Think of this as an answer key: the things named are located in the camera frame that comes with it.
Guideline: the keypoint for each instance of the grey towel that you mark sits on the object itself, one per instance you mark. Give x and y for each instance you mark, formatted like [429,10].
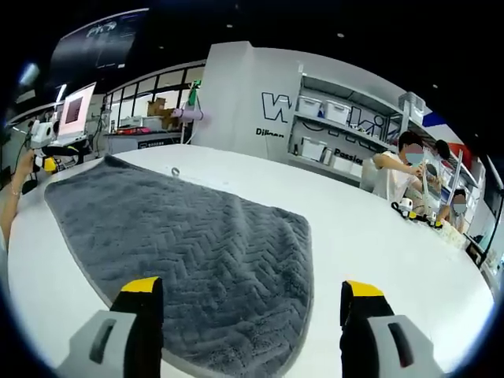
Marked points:
[177,236]

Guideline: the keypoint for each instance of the white table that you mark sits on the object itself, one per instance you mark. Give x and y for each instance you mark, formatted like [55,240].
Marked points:
[354,236]

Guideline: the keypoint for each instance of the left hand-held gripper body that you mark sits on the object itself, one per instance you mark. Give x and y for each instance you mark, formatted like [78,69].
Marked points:
[43,134]

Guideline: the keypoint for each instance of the purple roll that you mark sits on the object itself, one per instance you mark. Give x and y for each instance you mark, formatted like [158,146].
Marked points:
[193,115]

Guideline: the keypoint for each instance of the brown cardboard boxes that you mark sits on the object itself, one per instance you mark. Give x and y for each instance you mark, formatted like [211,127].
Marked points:
[159,112]

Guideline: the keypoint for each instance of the monitor with light screen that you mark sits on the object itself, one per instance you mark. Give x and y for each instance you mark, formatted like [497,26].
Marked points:
[76,110]

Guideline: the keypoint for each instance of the small white bundle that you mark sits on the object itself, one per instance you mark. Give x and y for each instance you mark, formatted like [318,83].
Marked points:
[453,236]

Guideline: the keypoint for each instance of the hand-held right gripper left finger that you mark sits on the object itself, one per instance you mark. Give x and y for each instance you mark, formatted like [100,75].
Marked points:
[126,334]

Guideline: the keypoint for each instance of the person's left hand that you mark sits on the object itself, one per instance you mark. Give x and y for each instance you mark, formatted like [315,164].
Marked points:
[25,167]

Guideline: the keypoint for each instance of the dark equipment cabinet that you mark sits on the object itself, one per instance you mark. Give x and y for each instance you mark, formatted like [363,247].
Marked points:
[141,142]

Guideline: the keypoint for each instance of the green hanging tool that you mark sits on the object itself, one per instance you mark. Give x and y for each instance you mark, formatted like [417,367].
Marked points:
[193,94]

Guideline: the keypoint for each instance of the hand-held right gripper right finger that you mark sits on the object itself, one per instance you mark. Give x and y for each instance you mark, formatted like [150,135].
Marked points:
[374,338]

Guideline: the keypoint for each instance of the white storage shelf with bins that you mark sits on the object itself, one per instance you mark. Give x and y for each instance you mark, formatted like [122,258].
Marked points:
[338,112]

